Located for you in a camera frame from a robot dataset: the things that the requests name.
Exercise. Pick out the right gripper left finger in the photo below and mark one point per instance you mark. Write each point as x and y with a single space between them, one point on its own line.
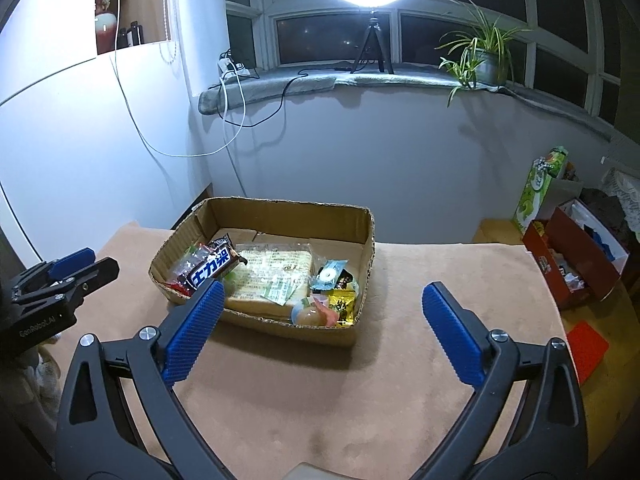
96 436

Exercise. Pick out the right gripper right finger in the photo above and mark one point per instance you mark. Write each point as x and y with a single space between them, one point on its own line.
525 418

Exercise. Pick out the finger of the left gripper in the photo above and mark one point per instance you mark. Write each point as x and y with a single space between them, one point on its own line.
91 278
48 273

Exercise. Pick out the large Snickers bar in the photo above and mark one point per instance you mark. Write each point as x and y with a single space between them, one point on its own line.
219 258

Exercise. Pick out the bread slice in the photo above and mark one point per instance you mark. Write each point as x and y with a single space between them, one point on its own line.
274 279

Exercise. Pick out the packaged braised egg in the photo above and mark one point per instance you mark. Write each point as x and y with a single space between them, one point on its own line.
306 313

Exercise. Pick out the yellow snack packet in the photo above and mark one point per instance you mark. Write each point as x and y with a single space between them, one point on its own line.
343 303

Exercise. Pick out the small Snickers bar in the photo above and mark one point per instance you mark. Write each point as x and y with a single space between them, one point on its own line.
346 281

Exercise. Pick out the teal mint candy packet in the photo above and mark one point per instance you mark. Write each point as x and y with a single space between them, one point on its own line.
328 275

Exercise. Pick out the pink candy packet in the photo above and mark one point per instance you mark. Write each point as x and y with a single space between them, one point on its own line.
331 316

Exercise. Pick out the left gloved hand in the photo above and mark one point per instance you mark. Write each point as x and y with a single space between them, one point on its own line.
30 386

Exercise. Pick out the white cabinet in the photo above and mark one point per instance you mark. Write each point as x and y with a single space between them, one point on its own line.
89 141

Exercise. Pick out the red storage box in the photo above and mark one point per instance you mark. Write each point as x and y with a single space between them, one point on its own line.
580 258

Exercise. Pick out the green juice carton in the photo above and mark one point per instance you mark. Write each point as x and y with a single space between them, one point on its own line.
543 170

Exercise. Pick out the grey windowsill mat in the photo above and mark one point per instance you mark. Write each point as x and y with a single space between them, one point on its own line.
488 111

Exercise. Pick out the open cardboard box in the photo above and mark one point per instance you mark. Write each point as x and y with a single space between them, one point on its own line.
333 232

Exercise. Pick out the white power strip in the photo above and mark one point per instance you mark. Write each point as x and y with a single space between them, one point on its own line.
228 67

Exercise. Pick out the red vase on shelf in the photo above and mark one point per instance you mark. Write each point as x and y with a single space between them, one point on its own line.
105 23

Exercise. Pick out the potted spider plant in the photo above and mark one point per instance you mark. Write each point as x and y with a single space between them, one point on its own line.
484 52

